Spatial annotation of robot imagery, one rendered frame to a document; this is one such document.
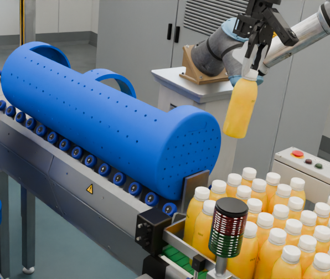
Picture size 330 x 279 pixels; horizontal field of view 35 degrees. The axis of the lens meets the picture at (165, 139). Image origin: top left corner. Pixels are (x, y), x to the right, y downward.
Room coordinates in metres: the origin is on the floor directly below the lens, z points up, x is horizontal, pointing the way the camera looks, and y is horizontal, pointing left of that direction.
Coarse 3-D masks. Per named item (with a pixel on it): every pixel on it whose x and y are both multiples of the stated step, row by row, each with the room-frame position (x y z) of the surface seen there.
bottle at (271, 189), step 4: (268, 184) 1.33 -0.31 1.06; (272, 184) 1.33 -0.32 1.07; (276, 184) 1.33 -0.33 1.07; (268, 188) 1.32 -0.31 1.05; (272, 188) 1.32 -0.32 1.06; (276, 188) 1.33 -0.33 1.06; (268, 192) 1.32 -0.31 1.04; (272, 192) 1.32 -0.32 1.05; (268, 196) 1.32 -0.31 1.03; (268, 200) 1.31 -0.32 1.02
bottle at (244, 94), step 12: (240, 84) 1.34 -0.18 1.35; (252, 84) 1.34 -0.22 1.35; (240, 96) 1.33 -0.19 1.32; (252, 96) 1.33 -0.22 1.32; (228, 108) 1.35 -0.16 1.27; (240, 108) 1.32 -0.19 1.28; (252, 108) 1.34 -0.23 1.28; (228, 120) 1.33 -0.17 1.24; (240, 120) 1.32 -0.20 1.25; (228, 132) 1.32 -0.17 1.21; (240, 132) 1.32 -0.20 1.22
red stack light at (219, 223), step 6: (216, 210) 0.84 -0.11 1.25; (216, 216) 0.83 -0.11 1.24; (222, 216) 0.82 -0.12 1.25; (228, 216) 0.82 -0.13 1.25; (246, 216) 0.83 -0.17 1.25; (216, 222) 0.83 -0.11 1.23; (222, 222) 0.82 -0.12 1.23; (228, 222) 0.82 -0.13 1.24; (234, 222) 0.82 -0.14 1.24; (240, 222) 0.82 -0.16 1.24; (216, 228) 0.83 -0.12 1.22; (222, 228) 0.82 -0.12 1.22; (228, 228) 0.82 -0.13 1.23; (234, 228) 0.82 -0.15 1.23; (240, 228) 0.82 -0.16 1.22; (228, 234) 0.82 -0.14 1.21; (234, 234) 0.82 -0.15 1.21; (240, 234) 0.82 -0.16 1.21
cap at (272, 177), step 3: (267, 174) 1.35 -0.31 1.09; (270, 174) 1.35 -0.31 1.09; (273, 174) 1.35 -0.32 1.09; (276, 174) 1.35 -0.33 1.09; (267, 177) 1.34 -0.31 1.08; (270, 177) 1.33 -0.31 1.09; (273, 177) 1.33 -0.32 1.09; (276, 177) 1.33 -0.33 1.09; (279, 177) 1.34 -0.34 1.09; (267, 180) 1.34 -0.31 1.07; (270, 180) 1.33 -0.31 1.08; (273, 180) 1.33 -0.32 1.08; (276, 180) 1.33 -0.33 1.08; (279, 180) 1.34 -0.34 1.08; (273, 183) 1.33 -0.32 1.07; (276, 183) 1.33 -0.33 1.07
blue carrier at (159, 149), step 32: (32, 64) 1.81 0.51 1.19; (64, 64) 2.06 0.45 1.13; (32, 96) 1.73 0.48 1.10; (64, 96) 1.62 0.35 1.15; (96, 96) 1.55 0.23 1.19; (128, 96) 1.50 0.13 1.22; (64, 128) 1.60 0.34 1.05; (96, 128) 1.48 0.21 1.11; (128, 128) 1.40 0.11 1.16; (160, 128) 1.35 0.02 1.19; (192, 128) 1.39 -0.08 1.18; (128, 160) 1.37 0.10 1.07; (160, 160) 1.30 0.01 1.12; (192, 160) 1.40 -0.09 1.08; (160, 192) 1.31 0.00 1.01
